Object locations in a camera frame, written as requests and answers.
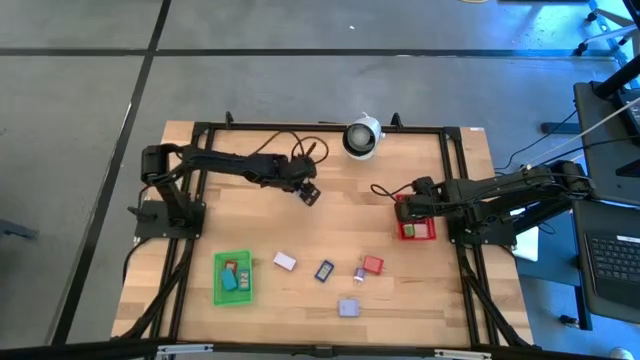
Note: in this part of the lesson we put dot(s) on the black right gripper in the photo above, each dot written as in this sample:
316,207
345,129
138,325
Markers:
425,195

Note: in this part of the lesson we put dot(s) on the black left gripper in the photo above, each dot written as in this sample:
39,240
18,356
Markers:
299,172

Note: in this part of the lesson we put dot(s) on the small green item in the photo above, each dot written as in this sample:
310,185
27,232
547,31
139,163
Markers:
409,230

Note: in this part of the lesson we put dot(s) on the pink white item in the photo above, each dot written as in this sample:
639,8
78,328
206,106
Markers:
422,230

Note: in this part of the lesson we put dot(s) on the small purple item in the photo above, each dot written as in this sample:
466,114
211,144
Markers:
359,275

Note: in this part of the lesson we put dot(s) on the small red item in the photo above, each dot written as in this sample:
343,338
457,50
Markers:
231,265

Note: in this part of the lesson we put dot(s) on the blue green card box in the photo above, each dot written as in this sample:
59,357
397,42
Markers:
243,280

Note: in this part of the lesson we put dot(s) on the lavender box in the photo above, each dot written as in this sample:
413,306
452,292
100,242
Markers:
349,307

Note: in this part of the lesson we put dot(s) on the cyan block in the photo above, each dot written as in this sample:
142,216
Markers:
229,280

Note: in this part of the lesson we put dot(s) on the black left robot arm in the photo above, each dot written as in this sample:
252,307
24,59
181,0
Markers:
225,162

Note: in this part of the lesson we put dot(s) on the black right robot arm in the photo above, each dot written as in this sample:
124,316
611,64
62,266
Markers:
515,192

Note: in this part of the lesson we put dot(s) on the black office chair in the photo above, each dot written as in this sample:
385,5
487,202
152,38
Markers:
607,30

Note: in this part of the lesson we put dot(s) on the red plastic basket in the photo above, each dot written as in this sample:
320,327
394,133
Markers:
430,235

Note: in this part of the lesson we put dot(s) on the red box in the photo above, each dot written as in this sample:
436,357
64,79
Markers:
373,264

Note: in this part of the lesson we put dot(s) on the white box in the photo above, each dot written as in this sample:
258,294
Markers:
284,260

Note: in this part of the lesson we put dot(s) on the dark blue card box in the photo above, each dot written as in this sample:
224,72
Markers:
324,270

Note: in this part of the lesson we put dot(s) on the white sheet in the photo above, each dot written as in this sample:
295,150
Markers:
526,245

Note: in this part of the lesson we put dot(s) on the green plastic basket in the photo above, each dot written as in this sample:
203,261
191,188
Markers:
220,295

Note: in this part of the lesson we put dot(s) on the black desk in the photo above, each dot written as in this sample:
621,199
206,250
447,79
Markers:
605,165

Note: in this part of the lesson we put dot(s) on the black laptop keyboard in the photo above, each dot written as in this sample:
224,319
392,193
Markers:
617,260

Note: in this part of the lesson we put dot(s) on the white overhead camera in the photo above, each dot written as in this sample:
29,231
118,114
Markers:
361,137

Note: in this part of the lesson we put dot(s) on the black table frame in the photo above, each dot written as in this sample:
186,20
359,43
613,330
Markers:
205,127

